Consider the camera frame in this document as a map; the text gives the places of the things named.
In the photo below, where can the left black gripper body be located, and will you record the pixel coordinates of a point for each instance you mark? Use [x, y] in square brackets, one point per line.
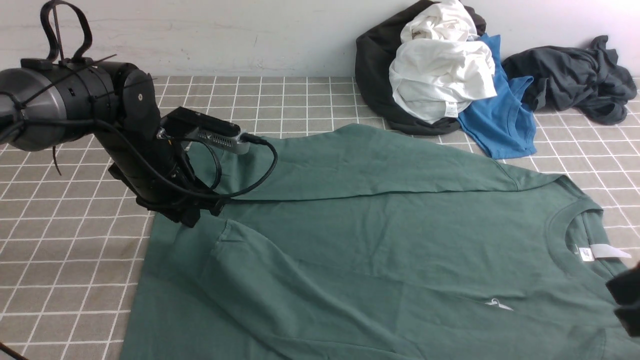
[157, 171]

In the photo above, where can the black garment in pile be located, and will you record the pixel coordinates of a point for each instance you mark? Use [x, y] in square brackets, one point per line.
[375, 51]

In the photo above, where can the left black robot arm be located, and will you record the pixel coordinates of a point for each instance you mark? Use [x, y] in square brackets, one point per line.
[44, 105]

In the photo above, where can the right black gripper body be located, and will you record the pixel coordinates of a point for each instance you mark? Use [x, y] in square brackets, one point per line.
[625, 290]

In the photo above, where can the white crumpled shirt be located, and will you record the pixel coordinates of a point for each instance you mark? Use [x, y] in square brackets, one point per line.
[441, 66]

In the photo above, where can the dark grey crumpled shirt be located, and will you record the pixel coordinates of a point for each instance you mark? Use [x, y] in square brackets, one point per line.
[588, 79]

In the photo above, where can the green long sleeve shirt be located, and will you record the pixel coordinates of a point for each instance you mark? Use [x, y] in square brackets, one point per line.
[365, 244]

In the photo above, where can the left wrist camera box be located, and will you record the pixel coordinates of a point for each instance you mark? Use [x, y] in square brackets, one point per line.
[186, 123]

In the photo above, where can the blue shirt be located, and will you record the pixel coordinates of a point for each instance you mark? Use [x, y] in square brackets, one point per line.
[502, 126]

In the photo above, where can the beige checkered tablecloth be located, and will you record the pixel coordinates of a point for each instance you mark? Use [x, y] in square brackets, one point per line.
[73, 242]

